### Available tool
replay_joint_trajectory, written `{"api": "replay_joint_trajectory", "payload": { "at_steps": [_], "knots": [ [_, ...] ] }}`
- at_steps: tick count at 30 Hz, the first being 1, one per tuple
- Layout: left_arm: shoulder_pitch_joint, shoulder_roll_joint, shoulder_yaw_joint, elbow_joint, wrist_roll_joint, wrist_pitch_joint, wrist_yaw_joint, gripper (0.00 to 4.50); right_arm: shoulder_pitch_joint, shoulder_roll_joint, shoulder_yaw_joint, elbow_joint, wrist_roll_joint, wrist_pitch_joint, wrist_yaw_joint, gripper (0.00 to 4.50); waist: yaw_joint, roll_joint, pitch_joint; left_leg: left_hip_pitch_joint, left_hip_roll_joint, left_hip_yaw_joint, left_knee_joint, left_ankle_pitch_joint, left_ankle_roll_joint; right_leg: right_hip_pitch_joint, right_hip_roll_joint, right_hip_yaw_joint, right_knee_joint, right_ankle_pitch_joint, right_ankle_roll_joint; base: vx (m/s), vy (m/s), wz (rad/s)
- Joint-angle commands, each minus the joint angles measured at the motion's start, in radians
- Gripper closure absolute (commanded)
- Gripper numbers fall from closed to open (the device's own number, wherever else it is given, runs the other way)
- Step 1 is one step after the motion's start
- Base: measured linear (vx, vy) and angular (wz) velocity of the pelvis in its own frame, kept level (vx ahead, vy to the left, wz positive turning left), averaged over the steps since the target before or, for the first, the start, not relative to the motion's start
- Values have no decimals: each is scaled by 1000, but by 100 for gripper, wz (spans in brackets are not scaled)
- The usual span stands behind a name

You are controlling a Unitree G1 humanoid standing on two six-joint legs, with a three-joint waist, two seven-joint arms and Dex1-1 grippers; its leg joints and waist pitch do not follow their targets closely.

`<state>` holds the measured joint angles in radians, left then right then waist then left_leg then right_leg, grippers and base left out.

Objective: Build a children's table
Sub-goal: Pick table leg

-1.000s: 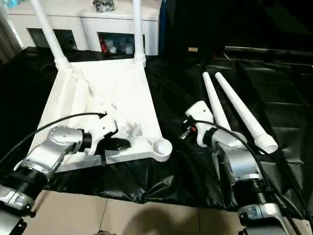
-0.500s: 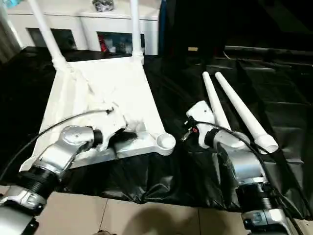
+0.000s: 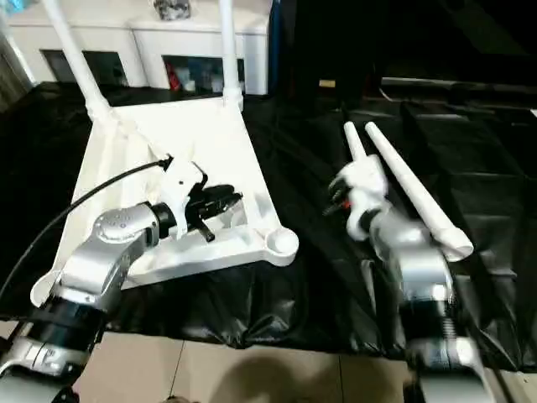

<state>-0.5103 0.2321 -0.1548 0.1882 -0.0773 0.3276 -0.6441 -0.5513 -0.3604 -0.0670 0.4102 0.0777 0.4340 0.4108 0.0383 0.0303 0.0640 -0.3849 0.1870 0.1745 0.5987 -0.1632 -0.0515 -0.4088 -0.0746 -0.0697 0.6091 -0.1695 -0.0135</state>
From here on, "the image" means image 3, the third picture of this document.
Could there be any white plastic table top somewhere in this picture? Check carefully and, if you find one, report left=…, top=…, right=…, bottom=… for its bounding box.
left=30, top=95, right=300, bottom=307

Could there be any white plastic table leg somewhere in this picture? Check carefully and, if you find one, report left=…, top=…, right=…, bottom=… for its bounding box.
left=364, top=122, right=475, bottom=263
left=343, top=121, right=395, bottom=219
left=218, top=0, right=246, bottom=112
left=40, top=0, right=114, bottom=127

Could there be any black plastic mat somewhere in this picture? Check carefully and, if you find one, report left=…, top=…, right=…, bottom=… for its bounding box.
left=0, top=80, right=537, bottom=370

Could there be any long black bar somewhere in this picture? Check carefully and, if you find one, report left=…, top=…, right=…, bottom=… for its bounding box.
left=382, top=77, right=537, bottom=106

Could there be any white sideboard with glass doors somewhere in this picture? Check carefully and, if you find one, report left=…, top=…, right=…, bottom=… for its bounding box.
left=4, top=0, right=271, bottom=95

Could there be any dark object on cabinet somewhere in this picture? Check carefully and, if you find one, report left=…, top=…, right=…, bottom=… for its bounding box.
left=153, top=0, right=192, bottom=22

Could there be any grey curtain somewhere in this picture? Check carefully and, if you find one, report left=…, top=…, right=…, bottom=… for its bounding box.
left=0, top=34, right=34, bottom=106

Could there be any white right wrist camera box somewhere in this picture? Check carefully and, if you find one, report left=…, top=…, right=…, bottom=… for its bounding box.
left=329, top=160, right=391, bottom=243

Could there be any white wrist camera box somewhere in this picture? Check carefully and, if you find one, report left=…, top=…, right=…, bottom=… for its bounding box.
left=159, top=155, right=209, bottom=223
left=329, top=160, right=391, bottom=243

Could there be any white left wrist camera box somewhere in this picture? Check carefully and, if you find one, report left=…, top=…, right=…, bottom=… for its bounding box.
left=159, top=155, right=209, bottom=223

